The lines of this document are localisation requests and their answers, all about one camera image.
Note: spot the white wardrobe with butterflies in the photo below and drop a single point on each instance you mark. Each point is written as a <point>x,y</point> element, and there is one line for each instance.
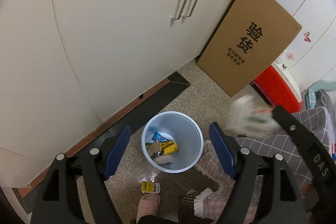
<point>311,55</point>

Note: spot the small yellow white box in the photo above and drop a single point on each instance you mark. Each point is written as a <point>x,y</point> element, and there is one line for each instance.
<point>150,187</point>

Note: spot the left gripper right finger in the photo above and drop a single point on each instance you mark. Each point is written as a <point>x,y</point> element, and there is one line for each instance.
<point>279,200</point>

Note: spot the red storage box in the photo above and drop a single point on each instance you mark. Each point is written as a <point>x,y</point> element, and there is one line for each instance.
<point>276,90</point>

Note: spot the pink slipper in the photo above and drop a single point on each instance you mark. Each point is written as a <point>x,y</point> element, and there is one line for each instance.
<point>148,205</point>

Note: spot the pink checked floor mat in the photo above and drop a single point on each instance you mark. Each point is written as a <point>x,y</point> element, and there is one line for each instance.
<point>210,203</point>

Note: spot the grey checked bed sheet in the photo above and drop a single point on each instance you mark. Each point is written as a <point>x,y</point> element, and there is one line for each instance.
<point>317,121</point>

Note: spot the beige low cabinet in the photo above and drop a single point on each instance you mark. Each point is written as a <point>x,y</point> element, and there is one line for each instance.
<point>67,66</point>

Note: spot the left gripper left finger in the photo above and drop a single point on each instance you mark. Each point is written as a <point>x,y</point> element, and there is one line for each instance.
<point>58,197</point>

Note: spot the grey duvet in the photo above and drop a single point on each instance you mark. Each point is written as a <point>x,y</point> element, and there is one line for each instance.
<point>319,98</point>

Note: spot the light blue trash bin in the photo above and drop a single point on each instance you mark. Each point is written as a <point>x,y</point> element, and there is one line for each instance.
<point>180,128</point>

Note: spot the black dotted fabric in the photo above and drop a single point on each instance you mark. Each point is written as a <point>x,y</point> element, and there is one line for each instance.
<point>186,213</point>

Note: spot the yellow paper bag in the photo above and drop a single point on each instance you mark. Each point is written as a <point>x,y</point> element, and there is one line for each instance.
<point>167,148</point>

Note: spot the large brown cardboard box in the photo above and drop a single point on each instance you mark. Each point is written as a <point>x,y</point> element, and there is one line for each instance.
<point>252,35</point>

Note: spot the blue snack wrapper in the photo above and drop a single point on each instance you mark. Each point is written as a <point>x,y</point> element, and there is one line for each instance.
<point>157,137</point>

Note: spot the newspaper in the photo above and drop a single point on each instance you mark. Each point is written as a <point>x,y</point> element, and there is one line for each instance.
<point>248,119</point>

